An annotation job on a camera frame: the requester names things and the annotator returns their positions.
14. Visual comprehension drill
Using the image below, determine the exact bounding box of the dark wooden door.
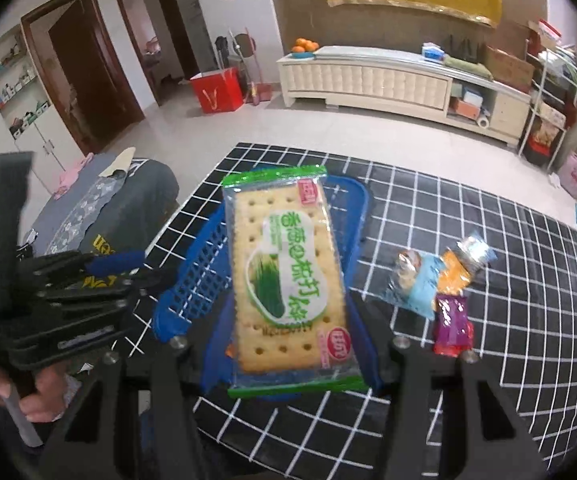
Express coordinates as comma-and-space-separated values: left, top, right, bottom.
21, 0, 146, 156

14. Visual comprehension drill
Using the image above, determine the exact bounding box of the cream cloth piece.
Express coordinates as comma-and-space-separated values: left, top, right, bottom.
99, 147, 136, 177

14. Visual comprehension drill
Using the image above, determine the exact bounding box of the pink cloth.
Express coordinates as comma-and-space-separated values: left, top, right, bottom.
53, 152, 94, 196

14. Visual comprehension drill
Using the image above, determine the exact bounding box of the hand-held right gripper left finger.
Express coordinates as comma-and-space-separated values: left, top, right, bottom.
38, 300, 234, 480

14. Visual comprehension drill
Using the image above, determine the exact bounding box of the light blue cookie packet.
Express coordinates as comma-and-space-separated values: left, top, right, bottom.
366, 249, 444, 320

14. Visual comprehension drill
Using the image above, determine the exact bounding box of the pink bag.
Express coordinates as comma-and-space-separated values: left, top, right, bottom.
556, 147, 577, 201

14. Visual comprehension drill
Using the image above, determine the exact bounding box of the orange snack packet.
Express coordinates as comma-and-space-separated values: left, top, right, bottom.
436, 249, 484, 297

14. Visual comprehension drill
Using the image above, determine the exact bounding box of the green cracker packet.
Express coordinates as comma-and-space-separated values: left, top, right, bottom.
221, 165, 369, 401

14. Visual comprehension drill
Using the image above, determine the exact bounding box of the grey sweatshirt yellow print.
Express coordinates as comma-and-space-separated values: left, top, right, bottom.
28, 152, 179, 291

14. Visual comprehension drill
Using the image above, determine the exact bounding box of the broom and dustpan set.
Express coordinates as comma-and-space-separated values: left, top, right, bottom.
213, 25, 272, 107

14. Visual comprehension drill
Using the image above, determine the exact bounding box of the cream TV cabinet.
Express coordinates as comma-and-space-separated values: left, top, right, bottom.
276, 46, 532, 148

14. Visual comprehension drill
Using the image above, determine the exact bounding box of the grey-blue snack packet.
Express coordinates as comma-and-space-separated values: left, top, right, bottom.
456, 232, 498, 267

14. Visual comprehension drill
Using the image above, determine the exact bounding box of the brown cardboard box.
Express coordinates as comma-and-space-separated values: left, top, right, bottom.
486, 46, 537, 93

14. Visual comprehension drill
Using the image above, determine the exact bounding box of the red paper bag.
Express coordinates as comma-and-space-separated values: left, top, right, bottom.
189, 67, 245, 115

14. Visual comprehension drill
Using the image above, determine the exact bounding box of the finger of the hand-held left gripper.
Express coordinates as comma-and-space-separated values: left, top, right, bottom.
23, 250, 147, 281
43, 270, 177, 311

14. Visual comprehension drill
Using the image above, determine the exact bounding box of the black checked tablecloth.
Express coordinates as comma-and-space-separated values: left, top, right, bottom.
141, 142, 577, 480

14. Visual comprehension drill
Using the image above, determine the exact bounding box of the blue plastic basket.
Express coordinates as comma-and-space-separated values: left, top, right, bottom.
151, 172, 384, 396

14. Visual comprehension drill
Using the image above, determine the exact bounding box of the person's left hand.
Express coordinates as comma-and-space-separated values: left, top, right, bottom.
0, 359, 72, 424

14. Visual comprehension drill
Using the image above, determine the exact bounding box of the purple snack packet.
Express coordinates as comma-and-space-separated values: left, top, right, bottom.
433, 294, 469, 346

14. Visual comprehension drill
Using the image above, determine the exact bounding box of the white cabinet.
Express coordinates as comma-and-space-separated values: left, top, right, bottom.
0, 25, 82, 176

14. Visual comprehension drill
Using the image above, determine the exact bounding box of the green cushion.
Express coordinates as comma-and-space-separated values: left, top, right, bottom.
441, 55, 494, 81

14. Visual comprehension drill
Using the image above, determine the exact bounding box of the white shelf rack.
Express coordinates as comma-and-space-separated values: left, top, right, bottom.
516, 20, 577, 171

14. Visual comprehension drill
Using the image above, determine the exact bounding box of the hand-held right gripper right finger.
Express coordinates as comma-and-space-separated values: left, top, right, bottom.
349, 292, 544, 480

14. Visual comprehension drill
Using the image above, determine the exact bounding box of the black router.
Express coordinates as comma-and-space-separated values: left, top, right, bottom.
446, 32, 484, 58

